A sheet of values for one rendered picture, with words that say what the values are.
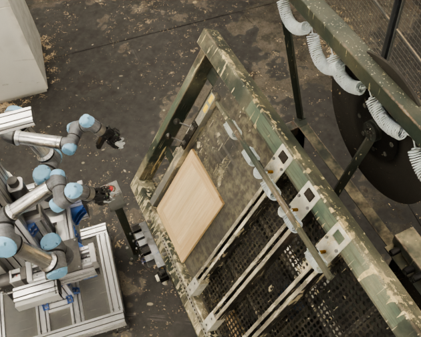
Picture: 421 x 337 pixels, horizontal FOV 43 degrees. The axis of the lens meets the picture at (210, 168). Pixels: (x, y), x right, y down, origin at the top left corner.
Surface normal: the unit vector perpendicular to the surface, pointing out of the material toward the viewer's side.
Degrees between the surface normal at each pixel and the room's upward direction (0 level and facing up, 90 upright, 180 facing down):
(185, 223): 57
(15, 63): 90
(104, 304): 0
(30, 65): 90
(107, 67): 0
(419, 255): 0
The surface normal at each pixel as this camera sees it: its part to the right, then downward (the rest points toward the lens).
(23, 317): -0.07, -0.58
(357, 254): -0.80, 0.00
